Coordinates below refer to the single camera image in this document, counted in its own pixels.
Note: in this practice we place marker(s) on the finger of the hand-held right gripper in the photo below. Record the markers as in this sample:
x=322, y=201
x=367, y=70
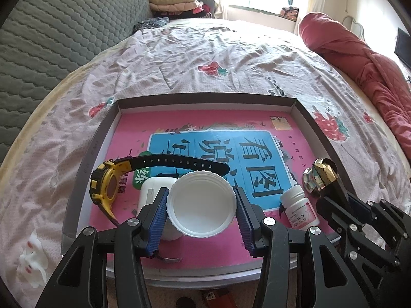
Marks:
x=334, y=211
x=358, y=208

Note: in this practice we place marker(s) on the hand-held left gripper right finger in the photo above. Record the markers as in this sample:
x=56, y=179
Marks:
x=245, y=221

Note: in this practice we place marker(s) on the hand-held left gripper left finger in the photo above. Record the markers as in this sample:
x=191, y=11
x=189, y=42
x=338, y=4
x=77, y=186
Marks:
x=157, y=218

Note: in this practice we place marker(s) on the white earbuds case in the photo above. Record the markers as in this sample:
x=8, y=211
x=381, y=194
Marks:
x=151, y=189

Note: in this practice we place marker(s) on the small white pill bottle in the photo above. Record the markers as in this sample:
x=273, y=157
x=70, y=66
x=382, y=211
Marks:
x=300, y=208

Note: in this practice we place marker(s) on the shiny silver metal object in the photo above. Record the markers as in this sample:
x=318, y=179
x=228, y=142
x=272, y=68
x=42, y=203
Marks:
x=313, y=179

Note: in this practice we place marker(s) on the white plastic lid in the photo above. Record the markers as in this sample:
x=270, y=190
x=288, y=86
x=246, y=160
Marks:
x=202, y=205

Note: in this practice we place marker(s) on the black and yellow wristwatch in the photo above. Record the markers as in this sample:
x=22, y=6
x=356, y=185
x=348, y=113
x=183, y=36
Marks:
x=102, y=179

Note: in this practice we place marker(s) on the grey cardboard box tray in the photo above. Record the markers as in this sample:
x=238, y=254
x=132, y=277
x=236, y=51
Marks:
x=93, y=154

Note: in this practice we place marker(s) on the red lighter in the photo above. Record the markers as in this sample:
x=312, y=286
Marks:
x=221, y=304

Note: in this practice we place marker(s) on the black round object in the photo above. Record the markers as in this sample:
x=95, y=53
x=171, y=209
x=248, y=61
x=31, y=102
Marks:
x=185, y=303

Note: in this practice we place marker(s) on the red blanket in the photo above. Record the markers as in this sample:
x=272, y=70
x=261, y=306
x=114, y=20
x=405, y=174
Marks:
x=353, y=64

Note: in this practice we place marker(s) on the pink strawberry print bedsheet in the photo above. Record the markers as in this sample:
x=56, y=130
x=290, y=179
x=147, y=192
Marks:
x=192, y=64

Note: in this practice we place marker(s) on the black screen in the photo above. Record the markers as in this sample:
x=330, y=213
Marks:
x=404, y=46

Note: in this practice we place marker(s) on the dark patterned cloth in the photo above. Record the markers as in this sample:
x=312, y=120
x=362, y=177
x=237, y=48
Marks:
x=151, y=25

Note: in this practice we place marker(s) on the grey quilted headboard cover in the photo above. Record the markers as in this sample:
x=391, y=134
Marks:
x=64, y=38

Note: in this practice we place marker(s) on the patterned cushion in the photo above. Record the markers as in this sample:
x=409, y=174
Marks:
x=289, y=12

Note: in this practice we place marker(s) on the pink folded quilt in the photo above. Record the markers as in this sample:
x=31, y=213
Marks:
x=176, y=7

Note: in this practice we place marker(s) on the black clothes pile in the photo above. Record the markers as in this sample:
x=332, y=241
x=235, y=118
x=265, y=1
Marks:
x=205, y=9

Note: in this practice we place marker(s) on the white metal frame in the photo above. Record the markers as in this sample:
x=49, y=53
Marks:
x=353, y=27

